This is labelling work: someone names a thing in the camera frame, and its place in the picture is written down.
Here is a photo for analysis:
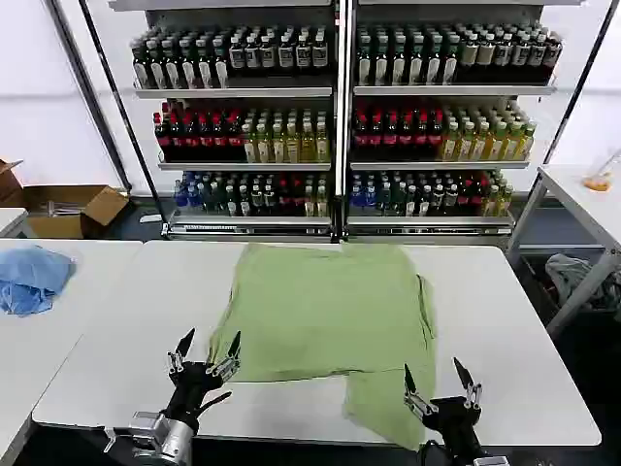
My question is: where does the green shirt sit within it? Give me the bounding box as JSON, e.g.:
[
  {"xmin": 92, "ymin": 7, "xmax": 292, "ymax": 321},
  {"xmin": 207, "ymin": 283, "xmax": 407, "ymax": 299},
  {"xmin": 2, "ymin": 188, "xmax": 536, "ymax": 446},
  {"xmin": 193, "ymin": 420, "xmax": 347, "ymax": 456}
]
[{"xmin": 206, "ymin": 242, "xmax": 439, "ymax": 451}]

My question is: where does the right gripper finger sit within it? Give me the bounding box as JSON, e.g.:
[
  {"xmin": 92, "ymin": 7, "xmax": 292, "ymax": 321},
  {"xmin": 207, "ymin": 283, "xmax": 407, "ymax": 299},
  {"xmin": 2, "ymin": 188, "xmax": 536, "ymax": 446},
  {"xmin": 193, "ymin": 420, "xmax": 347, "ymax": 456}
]
[
  {"xmin": 453, "ymin": 356, "xmax": 483, "ymax": 410},
  {"xmin": 402, "ymin": 363, "xmax": 440, "ymax": 418}
]

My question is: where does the clear bag with orange contents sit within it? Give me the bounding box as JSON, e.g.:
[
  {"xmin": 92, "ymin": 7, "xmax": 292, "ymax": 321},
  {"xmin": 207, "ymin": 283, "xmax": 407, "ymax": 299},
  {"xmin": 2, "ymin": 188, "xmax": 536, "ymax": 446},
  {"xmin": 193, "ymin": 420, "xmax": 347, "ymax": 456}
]
[{"xmin": 581, "ymin": 150, "xmax": 621, "ymax": 190}]

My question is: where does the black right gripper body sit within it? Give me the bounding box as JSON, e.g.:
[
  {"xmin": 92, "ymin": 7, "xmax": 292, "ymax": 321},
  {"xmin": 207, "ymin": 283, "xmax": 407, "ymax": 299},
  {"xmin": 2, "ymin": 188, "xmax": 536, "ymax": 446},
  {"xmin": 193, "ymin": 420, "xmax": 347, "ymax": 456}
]
[{"xmin": 421, "ymin": 394, "xmax": 487, "ymax": 460}]

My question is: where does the open cardboard box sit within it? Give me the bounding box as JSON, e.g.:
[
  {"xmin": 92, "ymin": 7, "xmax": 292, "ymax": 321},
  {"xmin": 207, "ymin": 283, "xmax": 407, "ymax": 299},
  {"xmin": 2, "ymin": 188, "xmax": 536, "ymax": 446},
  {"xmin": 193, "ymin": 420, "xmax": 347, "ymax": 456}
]
[{"xmin": 18, "ymin": 183, "xmax": 130, "ymax": 240}]

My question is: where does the blue cloth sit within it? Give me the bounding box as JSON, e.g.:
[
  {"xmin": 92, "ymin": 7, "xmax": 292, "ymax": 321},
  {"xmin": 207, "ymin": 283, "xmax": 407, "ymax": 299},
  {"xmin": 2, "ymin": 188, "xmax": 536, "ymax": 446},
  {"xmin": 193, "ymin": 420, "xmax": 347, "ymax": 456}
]
[{"xmin": 0, "ymin": 245, "xmax": 79, "ymax": 317}]

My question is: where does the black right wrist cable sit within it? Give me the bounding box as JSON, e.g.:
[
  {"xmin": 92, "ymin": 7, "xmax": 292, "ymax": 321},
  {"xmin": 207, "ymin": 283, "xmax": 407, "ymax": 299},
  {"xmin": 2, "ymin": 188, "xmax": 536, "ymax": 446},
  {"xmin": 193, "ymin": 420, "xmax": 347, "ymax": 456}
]
[{"xmin": 415, "ymin": 438, "xmax": 450, "ymax": 466}]

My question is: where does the brown cardboard box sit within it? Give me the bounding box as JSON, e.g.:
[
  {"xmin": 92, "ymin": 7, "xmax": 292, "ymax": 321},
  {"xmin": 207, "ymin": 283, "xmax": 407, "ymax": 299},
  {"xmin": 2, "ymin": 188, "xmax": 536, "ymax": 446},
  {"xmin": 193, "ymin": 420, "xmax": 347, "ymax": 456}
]
[{"xmin": 0, "ymin": 158, "xmax": 24, "ymax": 208}]

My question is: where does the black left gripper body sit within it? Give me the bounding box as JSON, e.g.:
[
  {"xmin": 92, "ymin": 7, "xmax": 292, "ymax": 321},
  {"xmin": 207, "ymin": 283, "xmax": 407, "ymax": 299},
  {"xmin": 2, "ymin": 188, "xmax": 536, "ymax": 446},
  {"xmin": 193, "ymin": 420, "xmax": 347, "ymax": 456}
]
[{"xmin": 163, "ymin": 361, "xmax": 230, "ymax": 429}]

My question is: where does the black white vertical post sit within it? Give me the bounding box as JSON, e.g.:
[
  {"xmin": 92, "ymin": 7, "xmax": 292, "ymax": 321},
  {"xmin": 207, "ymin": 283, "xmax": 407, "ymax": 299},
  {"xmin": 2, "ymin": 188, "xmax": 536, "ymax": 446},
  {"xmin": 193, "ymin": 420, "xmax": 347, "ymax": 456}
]
[{"xmin": 331, "ymin": 0, "xmax": 354, "ymax": 245}]

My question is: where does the white side table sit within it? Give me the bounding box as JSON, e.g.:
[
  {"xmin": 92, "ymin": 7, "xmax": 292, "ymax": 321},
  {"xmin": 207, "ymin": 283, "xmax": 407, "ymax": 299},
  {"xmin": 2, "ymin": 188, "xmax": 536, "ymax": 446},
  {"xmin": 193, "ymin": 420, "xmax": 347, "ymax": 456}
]
[{"xmin": 504, "ymin": 163, "xmax": 621, "ymax": 337}]

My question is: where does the shelf rack with bottles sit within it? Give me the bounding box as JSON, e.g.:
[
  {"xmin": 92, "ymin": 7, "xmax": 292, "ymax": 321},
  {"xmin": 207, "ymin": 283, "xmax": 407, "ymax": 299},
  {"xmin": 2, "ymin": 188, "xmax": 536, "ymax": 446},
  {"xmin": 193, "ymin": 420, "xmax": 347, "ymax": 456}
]
[
  {"xmin": 346, "ymin": 0, "xmax": 583, "ymax": 247},
  {"xmin": 109, "ymin": 0, "xmax": 341, "ymax": 243}
]

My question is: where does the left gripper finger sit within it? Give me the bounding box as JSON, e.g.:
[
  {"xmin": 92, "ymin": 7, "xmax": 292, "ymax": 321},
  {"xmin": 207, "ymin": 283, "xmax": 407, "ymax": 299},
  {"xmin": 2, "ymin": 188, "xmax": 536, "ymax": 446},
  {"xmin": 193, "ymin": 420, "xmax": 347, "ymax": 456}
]
[
  {"xmin": 167, "ymin": 327, "xmax": 197, "ymax": 378},
  {"xmin": 205, "ymin": 331, "xmax": 243, "ymax": 380}
]

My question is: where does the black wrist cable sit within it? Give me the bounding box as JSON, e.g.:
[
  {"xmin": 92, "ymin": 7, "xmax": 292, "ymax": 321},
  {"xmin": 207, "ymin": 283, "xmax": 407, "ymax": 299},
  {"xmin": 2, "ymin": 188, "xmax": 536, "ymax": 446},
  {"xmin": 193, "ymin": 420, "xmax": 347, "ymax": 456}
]
[
  {"xmin": 197, "ymin": 390, "xmax": 233, "ymax": 415},
  {"xmin": 415, "ymin": 438, "xmax": 450, "ymax": 466}
]

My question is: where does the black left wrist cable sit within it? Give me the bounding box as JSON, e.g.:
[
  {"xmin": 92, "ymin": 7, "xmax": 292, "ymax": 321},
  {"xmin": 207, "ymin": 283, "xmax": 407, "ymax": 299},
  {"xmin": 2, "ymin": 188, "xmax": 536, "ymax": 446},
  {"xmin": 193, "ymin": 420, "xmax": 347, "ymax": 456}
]
[{"xmin": 197, "ymin": 390, "xmax": 233, "ymax": 415}]

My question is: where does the dark slanted frame pole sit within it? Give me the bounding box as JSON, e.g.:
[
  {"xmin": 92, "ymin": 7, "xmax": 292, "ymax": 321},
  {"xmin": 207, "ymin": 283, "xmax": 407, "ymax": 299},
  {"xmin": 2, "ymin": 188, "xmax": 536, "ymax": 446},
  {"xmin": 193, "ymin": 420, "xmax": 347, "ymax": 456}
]
[
  {"xmin": 47, "ymin": 0, "xmax": 134, "ymax": 193},
  {"xmin": 541, "ymin": 0, "xmax": 615, "ymax": 167},
  {"xmin": 78, "ymin": 0, "xmax": 164, "ymax": 229}
]

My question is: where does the grey crumpled cloth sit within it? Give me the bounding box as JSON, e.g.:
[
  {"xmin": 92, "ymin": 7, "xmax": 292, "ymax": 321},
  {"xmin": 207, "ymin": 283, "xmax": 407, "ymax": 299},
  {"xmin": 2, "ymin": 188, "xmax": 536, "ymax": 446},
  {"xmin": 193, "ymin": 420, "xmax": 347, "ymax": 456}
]
[{"xmin": 544, "ymin": 252, "xmax": 621, "ymax": 313}]

